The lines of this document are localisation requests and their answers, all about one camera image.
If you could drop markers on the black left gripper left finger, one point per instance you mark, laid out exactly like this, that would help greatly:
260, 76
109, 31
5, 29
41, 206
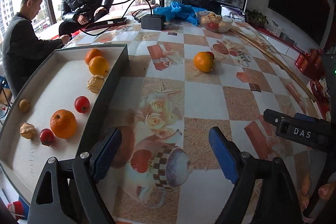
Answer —
52, 201

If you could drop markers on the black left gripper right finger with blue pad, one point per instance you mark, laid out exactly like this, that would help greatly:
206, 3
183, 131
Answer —
277, 202

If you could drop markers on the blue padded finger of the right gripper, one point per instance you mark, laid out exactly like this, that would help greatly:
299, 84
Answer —
304, 117

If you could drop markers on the beige walnut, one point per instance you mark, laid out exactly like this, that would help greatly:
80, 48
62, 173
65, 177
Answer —
95, 83
27, 131

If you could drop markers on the orange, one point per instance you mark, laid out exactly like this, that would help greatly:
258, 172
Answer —
99, 66
203, 62

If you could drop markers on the right hand holding gripper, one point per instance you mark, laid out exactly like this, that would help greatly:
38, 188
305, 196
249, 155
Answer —
324, 192

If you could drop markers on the red gift boxes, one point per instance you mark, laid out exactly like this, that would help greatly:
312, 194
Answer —
310, 64

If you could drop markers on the red fruit in tray lower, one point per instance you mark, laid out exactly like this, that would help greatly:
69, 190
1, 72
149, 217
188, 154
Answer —
47, 137

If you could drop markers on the red fruit in tray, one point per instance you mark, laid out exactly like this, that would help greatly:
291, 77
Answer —
47, 137
82, 104

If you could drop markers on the large mandarin in tray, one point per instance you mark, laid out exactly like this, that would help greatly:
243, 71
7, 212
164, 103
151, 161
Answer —
63, 124

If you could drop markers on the beige walnut in tray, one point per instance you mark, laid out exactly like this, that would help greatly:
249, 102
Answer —
27, 131

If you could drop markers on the grey tray box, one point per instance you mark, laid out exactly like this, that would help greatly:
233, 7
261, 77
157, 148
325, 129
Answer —
55, 85

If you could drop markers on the red fruit in tray upper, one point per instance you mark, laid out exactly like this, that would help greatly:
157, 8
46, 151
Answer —
82, 104

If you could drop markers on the long wooden stick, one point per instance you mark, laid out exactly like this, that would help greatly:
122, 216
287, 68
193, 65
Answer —
276, 60

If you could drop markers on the small yellow longan in tray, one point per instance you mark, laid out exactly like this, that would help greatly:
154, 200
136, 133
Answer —
24, 105

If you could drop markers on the potted green plant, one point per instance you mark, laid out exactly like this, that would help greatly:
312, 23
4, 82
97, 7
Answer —
256, 18

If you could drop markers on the orange on table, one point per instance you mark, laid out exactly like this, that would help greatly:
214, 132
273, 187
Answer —
203, 62

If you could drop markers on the white tissue pack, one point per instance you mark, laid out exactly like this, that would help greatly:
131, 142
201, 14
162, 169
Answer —
234, 13

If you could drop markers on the glass fruit bowl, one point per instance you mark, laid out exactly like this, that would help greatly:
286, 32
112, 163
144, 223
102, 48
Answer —
213, 22

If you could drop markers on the mandarin at tray far end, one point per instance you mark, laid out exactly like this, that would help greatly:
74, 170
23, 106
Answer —
94, 52

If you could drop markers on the man in dark sweater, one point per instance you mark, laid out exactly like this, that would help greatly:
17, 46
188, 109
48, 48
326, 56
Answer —
22, 51

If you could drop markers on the blue plastic bag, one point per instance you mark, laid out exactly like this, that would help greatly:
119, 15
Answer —
179, 11

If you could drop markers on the grey power adapter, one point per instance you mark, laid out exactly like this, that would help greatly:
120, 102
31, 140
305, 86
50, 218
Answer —
153, 22

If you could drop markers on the dark tablet on table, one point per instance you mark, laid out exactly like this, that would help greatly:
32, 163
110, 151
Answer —
106, 24

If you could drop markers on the person in black puffer jacket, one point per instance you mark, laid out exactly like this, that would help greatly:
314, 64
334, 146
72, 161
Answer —
77, 14

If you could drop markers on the wall television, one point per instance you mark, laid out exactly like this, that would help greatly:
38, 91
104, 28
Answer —
310, 16

